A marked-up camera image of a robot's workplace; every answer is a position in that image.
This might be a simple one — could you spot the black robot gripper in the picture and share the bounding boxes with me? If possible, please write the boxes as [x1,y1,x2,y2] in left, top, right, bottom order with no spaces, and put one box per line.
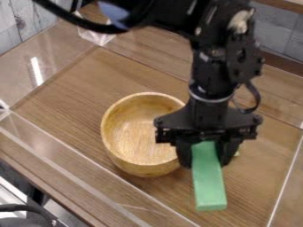
[154,99,263,168]

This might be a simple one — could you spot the green rectangular stick block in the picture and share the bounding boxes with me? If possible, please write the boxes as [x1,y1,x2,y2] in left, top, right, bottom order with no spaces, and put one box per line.
[193,141,227,211]

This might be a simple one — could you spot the light wooden bowl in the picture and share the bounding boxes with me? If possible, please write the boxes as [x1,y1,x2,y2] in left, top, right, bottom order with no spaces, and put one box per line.
[100,92,185,177]

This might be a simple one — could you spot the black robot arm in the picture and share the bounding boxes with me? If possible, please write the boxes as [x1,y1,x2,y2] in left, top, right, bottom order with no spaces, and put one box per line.
[32,0,265,168]

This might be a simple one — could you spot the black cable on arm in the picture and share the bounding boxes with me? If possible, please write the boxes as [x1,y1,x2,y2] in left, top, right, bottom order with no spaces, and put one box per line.
[231,82,263,114]

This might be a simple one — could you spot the clear acrylic enclosure wall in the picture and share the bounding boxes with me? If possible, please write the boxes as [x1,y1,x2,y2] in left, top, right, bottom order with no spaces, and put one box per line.
[0,8,303,227]

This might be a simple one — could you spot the clear acrylic corner bracket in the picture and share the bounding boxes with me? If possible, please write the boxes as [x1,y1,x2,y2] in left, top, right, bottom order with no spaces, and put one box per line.
[78,27,116,47]

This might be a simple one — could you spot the black metal table mount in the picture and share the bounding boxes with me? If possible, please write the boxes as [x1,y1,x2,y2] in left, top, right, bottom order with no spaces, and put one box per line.
[0,187,67,227]

